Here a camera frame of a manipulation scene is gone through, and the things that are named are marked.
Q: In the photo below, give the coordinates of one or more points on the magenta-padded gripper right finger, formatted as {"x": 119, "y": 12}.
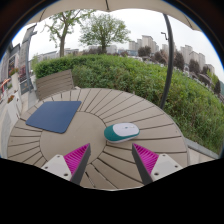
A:
{"x": 146, "y": 160}

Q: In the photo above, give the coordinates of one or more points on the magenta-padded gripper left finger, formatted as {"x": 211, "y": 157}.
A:
{"x": 76, "y": 160}

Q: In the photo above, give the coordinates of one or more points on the white and teal computer mouse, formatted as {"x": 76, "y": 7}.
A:
{"x": 121, "y": 131}

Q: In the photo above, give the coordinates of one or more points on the blue rectangular mouse pad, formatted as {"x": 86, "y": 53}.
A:
{"x": 55, "y": 116}

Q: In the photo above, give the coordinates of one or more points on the slatted outdoor chair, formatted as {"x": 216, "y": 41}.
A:
{"x": 54, "y": 84}

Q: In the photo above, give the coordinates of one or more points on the white flower planter box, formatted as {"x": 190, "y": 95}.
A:
{"x": 13, "y": 108}

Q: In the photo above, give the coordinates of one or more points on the dark curved umbrella pole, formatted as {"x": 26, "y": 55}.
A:
{"x": 170, "y": 60}

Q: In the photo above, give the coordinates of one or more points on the grey storefront building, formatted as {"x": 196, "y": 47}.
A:
{"x": 24, "y": 56}

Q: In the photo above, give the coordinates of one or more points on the group of tall apartment buildings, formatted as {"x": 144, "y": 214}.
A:
{"x": 146, "y": 41}

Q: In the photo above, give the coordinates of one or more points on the thin-crowned tree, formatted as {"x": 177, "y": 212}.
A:
{"x": 62, "y": 36}

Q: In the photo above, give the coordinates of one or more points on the dense round-crowned tree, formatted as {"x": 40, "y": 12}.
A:
{"x": 104, "y": 31}

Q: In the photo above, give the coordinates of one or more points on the beige umbrella canopy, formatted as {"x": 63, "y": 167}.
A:
{"x": 110, "y": 4}

